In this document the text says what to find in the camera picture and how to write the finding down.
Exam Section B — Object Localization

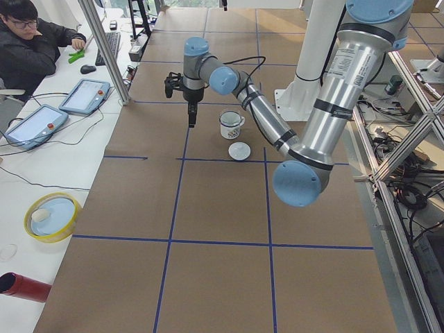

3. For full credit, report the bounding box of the white enamel mug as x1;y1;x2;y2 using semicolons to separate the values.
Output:
219;110;245;139

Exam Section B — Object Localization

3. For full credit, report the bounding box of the white mug lid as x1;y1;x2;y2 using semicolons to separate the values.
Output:
228;142;251;161

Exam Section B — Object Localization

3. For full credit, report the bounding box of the black keyboard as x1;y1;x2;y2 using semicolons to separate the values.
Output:
94;31;122;67

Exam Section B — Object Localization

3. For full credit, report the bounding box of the upper teach pendant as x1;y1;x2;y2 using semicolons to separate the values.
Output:
58;78;110;115

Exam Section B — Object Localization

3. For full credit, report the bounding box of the teach pendant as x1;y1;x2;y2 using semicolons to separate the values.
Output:
5;104;69;151
58;78;110;115

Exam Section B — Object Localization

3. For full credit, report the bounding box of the black computer mouse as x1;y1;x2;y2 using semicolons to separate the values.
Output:
80;65;96;75

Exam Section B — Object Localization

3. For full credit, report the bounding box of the green plastic tool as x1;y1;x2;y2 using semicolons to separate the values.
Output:
68;49;85;64

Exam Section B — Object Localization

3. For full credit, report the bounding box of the lower teach pendant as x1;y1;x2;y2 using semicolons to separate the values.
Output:
5;104;69;151

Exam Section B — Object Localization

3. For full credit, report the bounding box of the person in black jacket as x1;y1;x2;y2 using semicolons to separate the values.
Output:
1;1;86;102

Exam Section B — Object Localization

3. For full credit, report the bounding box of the yellow tape roll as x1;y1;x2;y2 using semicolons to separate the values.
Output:
24;192;82;244

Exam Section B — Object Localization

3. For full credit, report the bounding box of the clear petri dish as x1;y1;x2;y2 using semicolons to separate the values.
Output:
0;244;18;262

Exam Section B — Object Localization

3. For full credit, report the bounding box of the red cylinder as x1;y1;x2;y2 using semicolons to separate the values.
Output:
1;272;52;302

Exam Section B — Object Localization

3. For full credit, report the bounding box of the aluminium frame post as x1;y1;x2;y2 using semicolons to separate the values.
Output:
78;0;130;105

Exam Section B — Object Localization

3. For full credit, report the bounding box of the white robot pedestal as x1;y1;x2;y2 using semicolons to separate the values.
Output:
275;0;345;121

